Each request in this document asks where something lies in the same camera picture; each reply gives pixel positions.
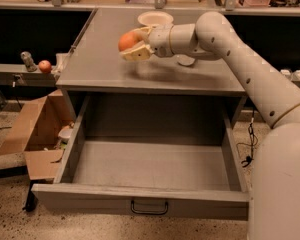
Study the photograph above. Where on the grey side shelf left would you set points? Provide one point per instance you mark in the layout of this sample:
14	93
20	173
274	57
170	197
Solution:
17	75

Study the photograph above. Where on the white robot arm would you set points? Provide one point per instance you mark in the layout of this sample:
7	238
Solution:
274	199

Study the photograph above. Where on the brown cardboard box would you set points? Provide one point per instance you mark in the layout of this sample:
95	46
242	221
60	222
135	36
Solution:
38	133

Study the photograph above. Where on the black drawer handle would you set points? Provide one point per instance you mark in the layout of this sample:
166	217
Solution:
149	207

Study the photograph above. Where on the grey open top drawer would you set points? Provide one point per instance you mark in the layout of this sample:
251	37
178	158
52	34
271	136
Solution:
125	147

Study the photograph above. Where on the orange fruit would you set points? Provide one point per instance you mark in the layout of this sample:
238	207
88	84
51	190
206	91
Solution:
128	40

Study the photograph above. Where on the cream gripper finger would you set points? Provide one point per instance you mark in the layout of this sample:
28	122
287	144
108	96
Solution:
140	51
142	33

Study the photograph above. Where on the red apple on shelf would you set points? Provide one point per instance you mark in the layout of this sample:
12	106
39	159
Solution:
45	66

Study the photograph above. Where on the white power strip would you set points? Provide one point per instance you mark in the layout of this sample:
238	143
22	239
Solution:
293	76

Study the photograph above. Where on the small grey figurine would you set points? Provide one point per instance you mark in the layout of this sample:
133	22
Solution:
28	61

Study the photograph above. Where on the white ceramic bowl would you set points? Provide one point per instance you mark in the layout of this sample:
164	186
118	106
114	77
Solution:
155	18

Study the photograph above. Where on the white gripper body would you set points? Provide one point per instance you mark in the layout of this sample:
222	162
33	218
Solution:
160	40

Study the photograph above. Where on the clear plastic water bottle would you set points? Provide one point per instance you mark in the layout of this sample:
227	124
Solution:
185	60

